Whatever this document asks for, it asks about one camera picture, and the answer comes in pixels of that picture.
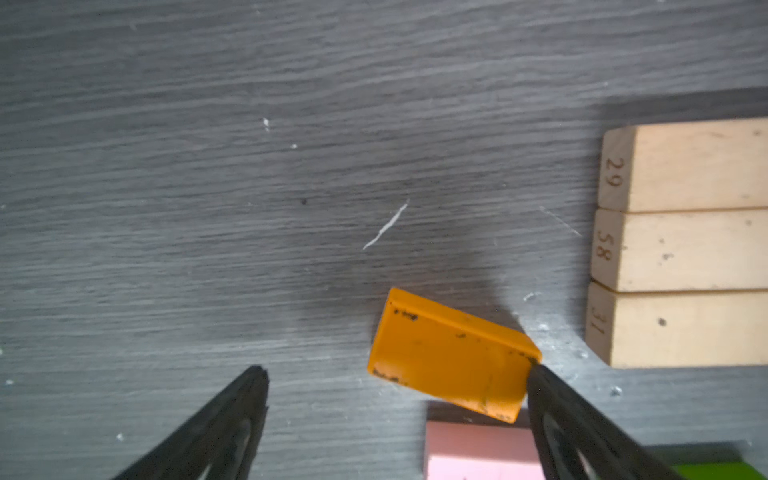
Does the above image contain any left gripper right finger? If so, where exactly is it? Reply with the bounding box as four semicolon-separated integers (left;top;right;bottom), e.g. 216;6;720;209
527;364;681;479

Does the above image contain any pink wood block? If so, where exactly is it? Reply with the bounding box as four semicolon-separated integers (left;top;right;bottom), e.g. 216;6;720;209
424;421;544;480

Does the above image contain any natural wood block front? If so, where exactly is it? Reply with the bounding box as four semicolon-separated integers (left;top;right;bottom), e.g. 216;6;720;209
585;282;767;369

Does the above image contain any natural wood block long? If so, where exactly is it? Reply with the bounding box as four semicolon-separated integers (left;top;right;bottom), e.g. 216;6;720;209
598;117;767;213

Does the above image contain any green wood block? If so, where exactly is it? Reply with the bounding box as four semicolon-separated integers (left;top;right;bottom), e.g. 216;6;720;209
673;462;766;480

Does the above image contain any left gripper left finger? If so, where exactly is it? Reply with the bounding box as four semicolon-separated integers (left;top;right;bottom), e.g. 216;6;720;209
117;365;269;479

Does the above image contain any orange wood block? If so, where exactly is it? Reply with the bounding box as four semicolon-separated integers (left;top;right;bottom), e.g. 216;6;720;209
367;288;542;423

